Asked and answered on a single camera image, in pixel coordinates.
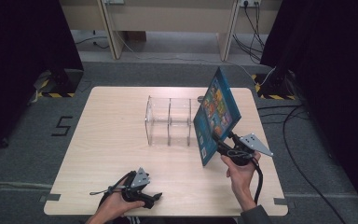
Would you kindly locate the black curtain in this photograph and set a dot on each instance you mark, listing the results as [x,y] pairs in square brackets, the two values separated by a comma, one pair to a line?
[21,62]
[332,77]

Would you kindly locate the clear acrylic book rack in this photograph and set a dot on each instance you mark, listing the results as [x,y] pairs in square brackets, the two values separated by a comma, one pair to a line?
[171,124]

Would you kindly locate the person's right hand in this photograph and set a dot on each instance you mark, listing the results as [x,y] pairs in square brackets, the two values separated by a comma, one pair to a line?
[242,177]

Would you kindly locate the person's left hand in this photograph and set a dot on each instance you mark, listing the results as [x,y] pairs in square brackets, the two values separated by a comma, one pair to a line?
[115,203]

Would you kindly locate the grey tape piece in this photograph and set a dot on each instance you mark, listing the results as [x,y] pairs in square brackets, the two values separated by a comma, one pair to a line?
[280,201]
[50,197]

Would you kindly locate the blue cartoon picture book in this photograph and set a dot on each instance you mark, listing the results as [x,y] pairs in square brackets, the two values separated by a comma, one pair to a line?
[217,115]

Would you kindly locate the white wall power outlet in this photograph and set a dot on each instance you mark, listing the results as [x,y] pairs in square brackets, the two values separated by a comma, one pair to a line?
[250,2]

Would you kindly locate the person's dark striped pants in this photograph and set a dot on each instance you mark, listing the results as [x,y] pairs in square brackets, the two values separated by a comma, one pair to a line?
[167,220]

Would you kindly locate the grey round table grommet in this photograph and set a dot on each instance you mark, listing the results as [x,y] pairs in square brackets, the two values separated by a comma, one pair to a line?
[200,99]

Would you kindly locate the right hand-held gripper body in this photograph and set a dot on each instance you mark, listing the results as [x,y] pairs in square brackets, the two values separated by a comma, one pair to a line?
[242,152]

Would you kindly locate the black stand base hazard tape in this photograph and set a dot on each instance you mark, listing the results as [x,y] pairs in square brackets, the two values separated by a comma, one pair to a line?
[273,85]
[60,82]

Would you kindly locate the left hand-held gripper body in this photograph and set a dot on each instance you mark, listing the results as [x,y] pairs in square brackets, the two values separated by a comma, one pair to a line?
[136,189]

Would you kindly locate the beige wooden desk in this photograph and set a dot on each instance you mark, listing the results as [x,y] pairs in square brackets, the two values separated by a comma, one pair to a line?
[167,21]

